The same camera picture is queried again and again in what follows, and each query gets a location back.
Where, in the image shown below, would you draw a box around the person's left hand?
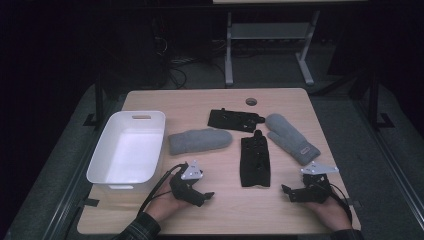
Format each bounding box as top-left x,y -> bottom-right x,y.
144,181 -> 198,223

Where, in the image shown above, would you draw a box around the hand-held gripper black cable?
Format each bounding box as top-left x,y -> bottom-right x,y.
137,162 -> 188,216
324,181 -> 354,224

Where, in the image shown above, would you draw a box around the white metal table frame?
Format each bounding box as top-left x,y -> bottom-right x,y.
224,9 -> 322,88

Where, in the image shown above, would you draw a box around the black floor cables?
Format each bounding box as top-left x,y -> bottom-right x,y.
164,54 -> 201,90

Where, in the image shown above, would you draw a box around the person's right hand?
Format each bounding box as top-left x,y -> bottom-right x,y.
303,195 -> 353,232

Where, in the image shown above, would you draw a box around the right hand-held gripper black cable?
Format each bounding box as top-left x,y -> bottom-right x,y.
324,181 -> 354,224

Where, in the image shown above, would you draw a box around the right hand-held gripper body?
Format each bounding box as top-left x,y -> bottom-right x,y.
290,161 -> 340,205

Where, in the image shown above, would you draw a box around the grey mitten with label patch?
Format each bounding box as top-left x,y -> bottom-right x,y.
264,113 -> 322,167

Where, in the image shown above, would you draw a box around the black glove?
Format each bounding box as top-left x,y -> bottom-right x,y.
239,129 -> 272,188
206,107 -> 267,134

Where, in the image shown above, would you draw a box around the plain grey mitten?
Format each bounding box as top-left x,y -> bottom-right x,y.
167,128 -> 234,156

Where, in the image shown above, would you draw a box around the white plastic bin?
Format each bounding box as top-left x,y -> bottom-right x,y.
86,110 -> 167,192

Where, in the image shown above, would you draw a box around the left hand-held gripper black cable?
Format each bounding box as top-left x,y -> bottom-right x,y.
137,162 -> 188,216

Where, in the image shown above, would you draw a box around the metal frame rail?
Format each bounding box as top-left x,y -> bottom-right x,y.
41,133 -> 101,240
354,98 -> 424,231

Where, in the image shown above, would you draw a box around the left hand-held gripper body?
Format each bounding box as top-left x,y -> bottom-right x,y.
169,159 -> 206,208

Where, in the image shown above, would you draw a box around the black upright post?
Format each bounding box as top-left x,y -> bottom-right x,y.
366,71 -> 396,132
83,74 -> 106,129

